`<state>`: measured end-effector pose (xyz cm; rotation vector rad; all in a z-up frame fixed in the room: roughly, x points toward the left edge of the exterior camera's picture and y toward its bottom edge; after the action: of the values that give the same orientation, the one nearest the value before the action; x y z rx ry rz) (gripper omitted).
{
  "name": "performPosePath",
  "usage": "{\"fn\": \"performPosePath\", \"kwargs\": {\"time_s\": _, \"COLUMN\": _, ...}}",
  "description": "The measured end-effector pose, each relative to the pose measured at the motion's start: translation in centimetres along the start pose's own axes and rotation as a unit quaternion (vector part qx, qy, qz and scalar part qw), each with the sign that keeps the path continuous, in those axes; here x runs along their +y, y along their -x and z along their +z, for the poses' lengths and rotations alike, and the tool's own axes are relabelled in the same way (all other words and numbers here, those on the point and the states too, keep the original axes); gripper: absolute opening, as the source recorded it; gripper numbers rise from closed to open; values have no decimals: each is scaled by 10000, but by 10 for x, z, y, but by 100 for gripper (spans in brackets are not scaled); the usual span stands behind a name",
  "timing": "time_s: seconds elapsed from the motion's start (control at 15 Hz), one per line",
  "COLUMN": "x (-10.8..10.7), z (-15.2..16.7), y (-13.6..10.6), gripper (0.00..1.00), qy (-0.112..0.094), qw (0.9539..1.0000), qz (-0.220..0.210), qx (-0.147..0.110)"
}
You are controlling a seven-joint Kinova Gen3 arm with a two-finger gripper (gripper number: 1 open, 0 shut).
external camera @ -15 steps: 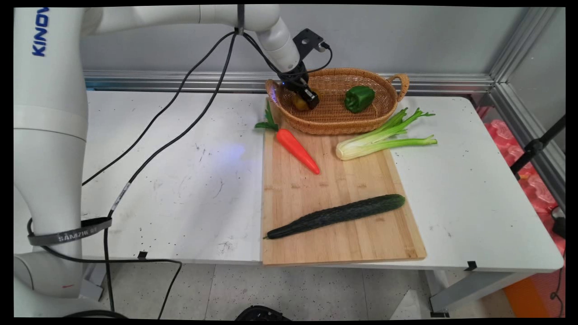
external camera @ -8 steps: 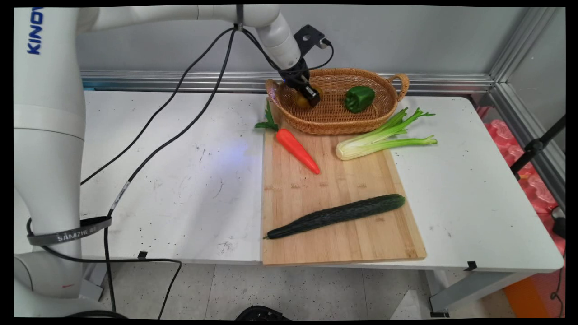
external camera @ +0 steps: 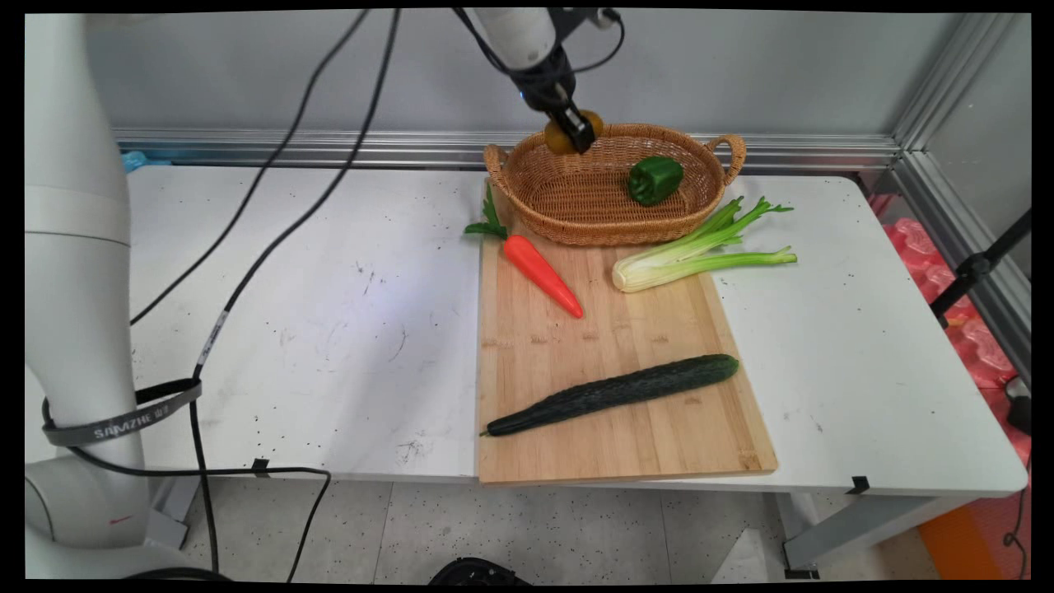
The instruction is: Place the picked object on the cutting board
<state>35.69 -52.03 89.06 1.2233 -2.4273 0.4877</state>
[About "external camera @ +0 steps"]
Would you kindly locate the aluminium corner frame post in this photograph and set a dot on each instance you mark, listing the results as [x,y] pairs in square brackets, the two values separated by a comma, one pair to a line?
[947,206]

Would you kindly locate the green toy bell pepper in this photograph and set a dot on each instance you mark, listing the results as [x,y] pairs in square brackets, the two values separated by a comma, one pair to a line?
[655,180]

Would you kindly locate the horizontal aluminium frame rail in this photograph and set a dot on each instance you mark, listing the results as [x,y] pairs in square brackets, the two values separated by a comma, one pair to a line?
[370,148]

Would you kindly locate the grey metal table leg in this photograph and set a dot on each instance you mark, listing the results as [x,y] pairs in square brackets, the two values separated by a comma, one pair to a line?
[873,527]

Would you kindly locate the orange toy carrot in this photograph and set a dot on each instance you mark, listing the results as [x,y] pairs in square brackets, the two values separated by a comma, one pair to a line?
[539,270]

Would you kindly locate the black round object on floor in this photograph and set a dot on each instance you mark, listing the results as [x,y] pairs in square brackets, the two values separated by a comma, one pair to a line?
[478,572]

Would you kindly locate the black tripod stand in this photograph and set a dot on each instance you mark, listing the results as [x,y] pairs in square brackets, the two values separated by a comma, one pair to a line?
[976,268]

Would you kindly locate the small black device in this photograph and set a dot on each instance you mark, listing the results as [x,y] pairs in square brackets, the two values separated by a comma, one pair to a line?
[1019,412]

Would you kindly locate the dark green toy cucumber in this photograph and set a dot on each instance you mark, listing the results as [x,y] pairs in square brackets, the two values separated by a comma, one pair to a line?
[617,394]

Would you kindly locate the yellow-brown toy potato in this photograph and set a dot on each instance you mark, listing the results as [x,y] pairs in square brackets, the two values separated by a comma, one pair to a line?
[557,138]

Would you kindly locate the black tape tab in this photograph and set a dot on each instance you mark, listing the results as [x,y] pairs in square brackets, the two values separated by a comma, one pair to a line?
[261,467]
[859,485]

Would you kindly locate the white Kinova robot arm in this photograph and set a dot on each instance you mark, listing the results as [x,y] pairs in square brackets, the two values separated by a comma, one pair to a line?
[78,288]

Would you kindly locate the bamboo cutting board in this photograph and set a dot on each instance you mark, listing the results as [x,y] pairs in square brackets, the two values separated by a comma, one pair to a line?
[609,354]

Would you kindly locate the blue bubble wrap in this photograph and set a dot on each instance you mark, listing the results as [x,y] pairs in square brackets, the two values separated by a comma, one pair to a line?
[140,161]

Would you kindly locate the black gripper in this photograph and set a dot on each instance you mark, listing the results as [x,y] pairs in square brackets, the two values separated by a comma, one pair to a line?
[545,86]

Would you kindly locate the green toy celery stalk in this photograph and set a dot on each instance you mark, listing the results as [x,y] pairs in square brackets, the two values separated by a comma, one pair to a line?
[683,259]

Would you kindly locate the red bubble wrap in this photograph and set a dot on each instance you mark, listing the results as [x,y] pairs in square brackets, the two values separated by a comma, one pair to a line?
[980,346]

